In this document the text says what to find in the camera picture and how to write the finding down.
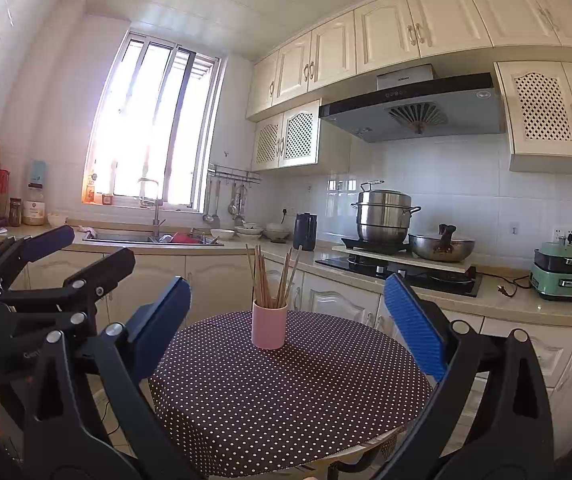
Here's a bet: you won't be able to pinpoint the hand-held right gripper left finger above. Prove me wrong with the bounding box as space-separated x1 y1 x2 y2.
23 276 193 480

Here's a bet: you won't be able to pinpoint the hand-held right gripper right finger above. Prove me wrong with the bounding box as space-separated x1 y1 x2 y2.
384 272 556 480

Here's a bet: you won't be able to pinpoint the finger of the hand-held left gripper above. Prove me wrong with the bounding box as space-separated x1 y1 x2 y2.
0 247 138 342
0 225 77 287

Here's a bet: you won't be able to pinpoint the bunch of wooden chopsticks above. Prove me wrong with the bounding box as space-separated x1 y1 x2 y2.
245 244 303 308

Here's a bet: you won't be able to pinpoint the pink cup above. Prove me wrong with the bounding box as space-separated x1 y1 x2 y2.
251 299 288 351

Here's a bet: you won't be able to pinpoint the steel sink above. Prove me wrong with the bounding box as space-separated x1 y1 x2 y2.
83 230 224 247

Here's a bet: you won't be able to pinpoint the glass jar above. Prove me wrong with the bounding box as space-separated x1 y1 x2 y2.
22 185 47 226

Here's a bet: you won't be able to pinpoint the light wooden board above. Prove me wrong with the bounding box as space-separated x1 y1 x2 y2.
332 244 471 275

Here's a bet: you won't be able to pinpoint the cream base cabinets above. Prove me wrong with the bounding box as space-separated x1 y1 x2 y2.
0 237 572 461

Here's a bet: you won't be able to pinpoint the metal faucet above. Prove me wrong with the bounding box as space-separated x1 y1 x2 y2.
137 177 167 241

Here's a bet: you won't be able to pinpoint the steel wok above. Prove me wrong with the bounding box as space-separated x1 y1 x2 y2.
408 224 476 263

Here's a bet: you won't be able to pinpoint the black glass cooktop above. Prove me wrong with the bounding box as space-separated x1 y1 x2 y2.
314 255 484 298

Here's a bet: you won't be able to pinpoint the black induction cooker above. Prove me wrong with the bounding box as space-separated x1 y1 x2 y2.
341 236 411 256

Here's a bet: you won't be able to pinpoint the beige stone countertop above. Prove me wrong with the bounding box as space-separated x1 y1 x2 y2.
0 227 572 331

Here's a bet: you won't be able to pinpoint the metal ladle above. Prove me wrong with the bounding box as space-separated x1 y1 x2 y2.
202 180 215 224

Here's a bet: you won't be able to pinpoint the steel steamer pot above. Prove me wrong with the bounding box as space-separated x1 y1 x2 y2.
351 180 423 243

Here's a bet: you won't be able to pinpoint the black kettle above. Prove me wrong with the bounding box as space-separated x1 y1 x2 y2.
293 212 318 252

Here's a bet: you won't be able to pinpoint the round polka-dot table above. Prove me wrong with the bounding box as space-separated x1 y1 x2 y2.
148 310 434 478

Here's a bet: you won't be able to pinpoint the kitchen window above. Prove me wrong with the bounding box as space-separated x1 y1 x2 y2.
82 30 223 213

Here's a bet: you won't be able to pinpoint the metal utensil rack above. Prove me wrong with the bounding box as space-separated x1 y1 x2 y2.
207 162 263 184

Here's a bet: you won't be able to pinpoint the green electric cooker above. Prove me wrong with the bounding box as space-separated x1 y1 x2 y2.
530 241 572 302

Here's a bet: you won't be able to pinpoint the grey range hood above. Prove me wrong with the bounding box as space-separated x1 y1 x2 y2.
318 63 507 143

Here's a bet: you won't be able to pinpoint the black power cord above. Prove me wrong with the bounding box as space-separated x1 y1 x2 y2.
480 270 534 298

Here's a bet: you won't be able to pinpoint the small lattice wall cabinet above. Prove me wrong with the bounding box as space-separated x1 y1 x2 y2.
251 99 353 172

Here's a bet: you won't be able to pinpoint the wide lattice wall cabinet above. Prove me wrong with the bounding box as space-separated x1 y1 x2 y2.
494 60 572 176

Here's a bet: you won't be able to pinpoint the cream wall cabinets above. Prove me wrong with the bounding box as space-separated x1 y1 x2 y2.
246 0 572 121

